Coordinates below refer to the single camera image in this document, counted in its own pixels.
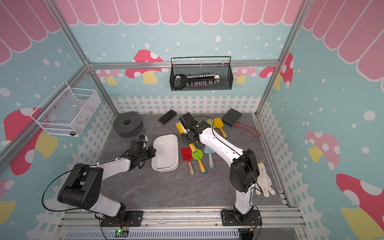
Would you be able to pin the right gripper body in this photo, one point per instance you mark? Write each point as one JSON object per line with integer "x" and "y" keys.
{"x": 186, "y": 138}

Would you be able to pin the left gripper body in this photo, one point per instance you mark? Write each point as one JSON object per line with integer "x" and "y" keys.
{"x": 146, "y": 154}

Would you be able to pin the light green shovel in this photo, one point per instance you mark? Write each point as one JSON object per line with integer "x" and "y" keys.
{"x": 211, "y": 122}

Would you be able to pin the light blue shovel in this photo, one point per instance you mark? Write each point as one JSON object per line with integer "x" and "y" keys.
{"x": 209, "y": 152}

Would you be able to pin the red shovel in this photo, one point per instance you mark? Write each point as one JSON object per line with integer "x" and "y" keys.
{"x": 187, "y": 156}

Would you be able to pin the white plastic storage box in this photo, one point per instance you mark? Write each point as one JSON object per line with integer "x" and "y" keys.
{"x": 167, "y": 154}

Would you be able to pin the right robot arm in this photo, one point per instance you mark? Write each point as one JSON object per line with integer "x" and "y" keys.
{"x": 244, "y": 168}

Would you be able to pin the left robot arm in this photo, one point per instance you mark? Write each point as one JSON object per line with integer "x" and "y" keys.
{"x": 82, "y": 187}

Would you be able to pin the black flat box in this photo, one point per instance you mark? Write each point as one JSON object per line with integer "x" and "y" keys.
{"x": 231, "y": 117}

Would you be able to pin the black ribbed bar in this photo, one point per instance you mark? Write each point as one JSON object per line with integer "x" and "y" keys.
{"x": 167, "y": 117}

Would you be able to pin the dark grey foam roll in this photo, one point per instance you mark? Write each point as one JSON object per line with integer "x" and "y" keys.
{"x": 128, "y": 125}

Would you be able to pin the black socket bit holder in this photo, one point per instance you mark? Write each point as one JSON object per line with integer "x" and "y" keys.
{"x": 182, "y": 81}

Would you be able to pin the small green circuit board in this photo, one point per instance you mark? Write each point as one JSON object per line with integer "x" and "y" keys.
{"x": 121, "y": 233}

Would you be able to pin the white work glove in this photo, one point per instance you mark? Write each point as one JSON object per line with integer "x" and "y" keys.
{"x": 264, "y": 182}

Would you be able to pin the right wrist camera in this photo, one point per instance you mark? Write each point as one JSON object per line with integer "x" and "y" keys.
{"x": 187, "y": 121}

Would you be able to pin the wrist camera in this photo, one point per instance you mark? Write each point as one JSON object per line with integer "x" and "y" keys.
{"x": 142, "y": 142}
{"x": 187, "y": 121}

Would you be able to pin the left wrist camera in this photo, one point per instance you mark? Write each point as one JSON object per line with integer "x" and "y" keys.
{"x": 142, "y": 142}

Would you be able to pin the black mesh wall basket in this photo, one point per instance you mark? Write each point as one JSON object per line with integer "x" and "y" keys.
{"x": 201, "y": 73}

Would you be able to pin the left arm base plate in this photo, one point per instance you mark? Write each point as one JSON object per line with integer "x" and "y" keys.
{"x": 129, "y": 219}

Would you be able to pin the white wire wall basket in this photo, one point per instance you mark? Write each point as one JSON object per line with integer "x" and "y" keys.
{"x": 67, "y": 111}

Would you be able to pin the grey slotted cable duct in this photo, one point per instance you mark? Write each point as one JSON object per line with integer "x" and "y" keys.
{"x": 156, "y": 234}

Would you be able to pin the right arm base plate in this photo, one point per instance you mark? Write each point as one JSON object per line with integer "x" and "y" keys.
{"x": 235, "y": 218}

